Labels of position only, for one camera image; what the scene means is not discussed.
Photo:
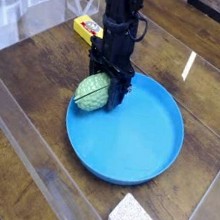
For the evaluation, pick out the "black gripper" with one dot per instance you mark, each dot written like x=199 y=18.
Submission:
x=111 y=55

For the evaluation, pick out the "blue round plastic tray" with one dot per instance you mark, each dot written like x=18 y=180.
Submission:
x=135 y=142

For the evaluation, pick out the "yellow rectangular block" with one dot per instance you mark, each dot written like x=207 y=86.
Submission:
x=87 y=28

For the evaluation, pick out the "green bumpy bitter gourd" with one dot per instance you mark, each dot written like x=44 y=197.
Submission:
x=92 y=92

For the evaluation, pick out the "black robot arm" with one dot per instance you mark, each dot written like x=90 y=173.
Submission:
x=124 y=10

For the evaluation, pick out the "clear acrylic enclosure wall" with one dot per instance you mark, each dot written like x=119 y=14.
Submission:
x=41 y=178

